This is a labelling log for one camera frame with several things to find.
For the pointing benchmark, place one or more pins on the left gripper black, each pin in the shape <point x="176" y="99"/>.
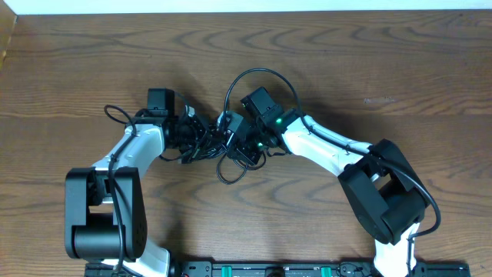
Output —
<point x="191" y="153"/>

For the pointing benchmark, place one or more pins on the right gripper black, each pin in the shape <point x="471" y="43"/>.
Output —
<point x="239" y="146"/>

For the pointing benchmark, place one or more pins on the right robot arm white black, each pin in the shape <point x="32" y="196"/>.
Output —
<point x="386" y="196"/>

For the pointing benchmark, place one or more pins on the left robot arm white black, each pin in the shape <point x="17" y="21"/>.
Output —
<point x="105" y="219"/>

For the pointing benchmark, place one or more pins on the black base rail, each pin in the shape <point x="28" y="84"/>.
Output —
<point x="344" y="269"/>

